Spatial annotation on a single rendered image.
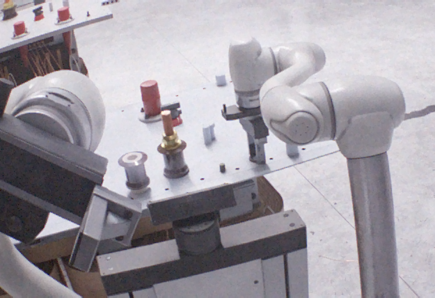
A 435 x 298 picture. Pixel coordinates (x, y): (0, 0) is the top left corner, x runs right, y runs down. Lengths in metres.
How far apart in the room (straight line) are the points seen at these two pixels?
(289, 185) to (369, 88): 3.14
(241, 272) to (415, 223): 3.07
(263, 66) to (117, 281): 1.06
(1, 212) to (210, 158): 1.59
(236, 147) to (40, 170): 1.70
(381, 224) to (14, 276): 0.94
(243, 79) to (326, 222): 2.31
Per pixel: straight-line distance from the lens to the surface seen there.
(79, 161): 0.50
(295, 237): 1.05
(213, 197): 0.99
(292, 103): 1.36
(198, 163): 2.11
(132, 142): 2.32
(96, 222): 0.42
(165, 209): 0.98
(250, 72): 1.91
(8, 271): 0.75
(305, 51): 1.91
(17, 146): 0.50
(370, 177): 1.44
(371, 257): 1.48
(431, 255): 3.82
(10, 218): 0.58
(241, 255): 1.03
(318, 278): 3.67
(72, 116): 0.58
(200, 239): 0.99
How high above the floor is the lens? 2.39
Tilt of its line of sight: 28 degrees down
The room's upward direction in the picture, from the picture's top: 8 degrees counter-clockwise
